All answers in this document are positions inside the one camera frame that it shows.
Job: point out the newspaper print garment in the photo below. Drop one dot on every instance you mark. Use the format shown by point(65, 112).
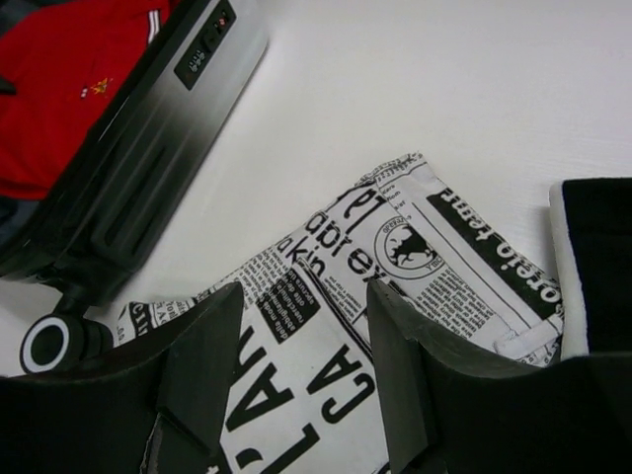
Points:
point(305, 393)

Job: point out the black and white garment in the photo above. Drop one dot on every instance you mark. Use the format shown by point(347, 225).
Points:
point(591, 230)

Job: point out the red polo shirt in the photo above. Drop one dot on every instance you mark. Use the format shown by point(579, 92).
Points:
point(66, 62)

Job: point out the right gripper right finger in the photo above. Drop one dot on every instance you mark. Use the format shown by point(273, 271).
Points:
point(449, 406)

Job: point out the black white space suitcase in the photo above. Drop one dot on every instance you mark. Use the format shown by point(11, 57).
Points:
point(107, 211)

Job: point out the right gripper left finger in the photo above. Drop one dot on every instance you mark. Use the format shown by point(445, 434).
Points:
point(153, 405)

